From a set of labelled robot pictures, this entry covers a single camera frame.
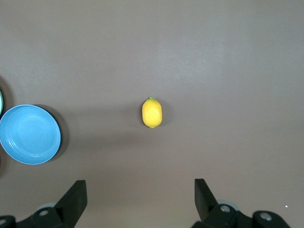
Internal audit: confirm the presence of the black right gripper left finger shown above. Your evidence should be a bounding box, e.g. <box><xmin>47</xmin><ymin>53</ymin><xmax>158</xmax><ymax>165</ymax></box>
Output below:
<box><xmin>0</xmin><ymin>180</ymin><xmax>88</xmax><ymax>228</ymax></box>

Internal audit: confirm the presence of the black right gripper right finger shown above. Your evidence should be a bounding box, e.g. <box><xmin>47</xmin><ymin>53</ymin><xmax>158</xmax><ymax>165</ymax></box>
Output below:
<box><xmin>191</xmin><ymin>178</ymin><xmax>293</xmax><ymax>228</ymax></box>

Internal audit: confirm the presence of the yellow lemon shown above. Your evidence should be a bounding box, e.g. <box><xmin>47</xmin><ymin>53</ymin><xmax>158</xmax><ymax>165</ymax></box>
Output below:
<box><xmin>142</xmin><ymin>96</ymin><xmax>164</xmax><ymax>129</ymax></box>

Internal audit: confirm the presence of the blue plate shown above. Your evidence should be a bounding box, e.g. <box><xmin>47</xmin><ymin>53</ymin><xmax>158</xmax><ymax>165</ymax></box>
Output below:
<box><xmin>0</xmin><ymin>104</ymin><xmax>62</xmax><ymax>165</ymax></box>

